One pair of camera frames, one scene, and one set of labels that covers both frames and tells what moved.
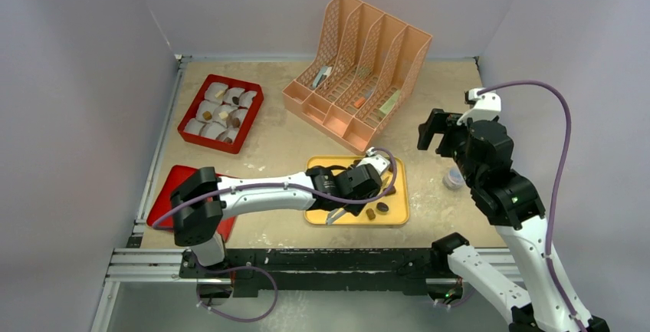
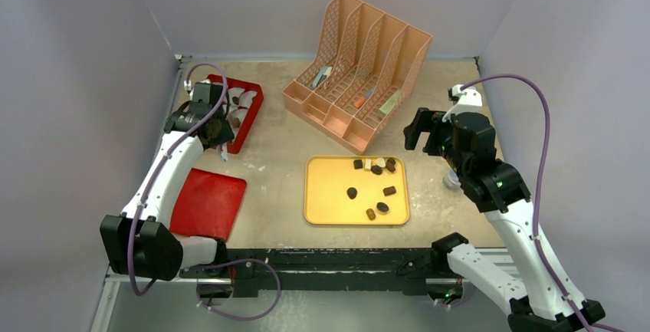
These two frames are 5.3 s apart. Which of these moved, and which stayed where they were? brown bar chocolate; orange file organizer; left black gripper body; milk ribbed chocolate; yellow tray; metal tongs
Moved: left black gripper body; metal tongs
Stayed: yellow tray; brown bar chocolate; milk ribbed chocolate; orange file organizer
